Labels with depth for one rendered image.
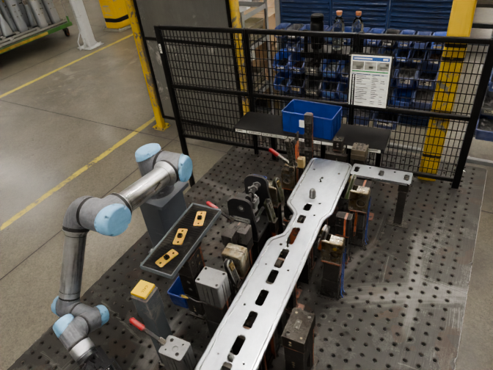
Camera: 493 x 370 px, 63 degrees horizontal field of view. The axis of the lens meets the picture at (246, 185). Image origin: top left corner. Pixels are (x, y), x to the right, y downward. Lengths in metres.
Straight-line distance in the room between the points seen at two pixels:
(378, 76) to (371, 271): 1.01
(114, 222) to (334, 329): 1.00
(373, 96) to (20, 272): 2.83
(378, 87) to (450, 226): 0.82
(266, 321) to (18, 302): 2.26
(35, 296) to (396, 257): 2.47
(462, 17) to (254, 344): 1.68
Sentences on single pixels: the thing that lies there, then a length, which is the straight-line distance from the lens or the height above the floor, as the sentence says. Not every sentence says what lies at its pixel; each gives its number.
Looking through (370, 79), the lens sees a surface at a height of 1.31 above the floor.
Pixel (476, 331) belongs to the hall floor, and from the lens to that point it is 2.84.
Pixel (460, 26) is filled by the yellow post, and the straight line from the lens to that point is 2.22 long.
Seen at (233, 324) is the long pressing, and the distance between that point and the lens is 1.48.
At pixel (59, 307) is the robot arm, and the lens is 1.71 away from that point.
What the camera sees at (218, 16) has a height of 1.30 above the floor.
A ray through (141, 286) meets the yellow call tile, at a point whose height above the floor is 1.16.
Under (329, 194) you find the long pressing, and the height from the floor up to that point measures 1.00.
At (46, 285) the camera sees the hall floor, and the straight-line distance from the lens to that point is 3.37.
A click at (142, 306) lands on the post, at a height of 1.11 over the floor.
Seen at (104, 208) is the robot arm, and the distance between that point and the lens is 1.45.
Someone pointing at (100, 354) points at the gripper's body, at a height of 0.97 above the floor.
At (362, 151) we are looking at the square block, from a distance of 2.15.
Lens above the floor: 2.22
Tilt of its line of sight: 37 degrees down
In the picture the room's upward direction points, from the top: 7 degrees counter-clockwise
